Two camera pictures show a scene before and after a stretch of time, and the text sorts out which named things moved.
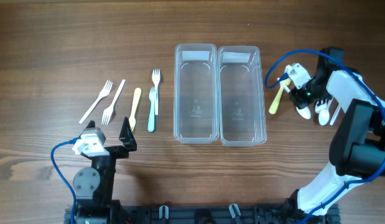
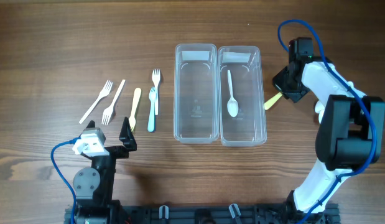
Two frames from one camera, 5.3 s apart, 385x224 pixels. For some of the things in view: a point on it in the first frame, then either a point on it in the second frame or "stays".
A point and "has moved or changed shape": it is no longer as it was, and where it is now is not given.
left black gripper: [128, 141] stays
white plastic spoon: [322, 106] stays
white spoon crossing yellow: [305, 112] -> [232, 106]
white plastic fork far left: [106, 91] stays
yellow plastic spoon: [273, 107] has moved or changed shape
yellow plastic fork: [132, 120] stays
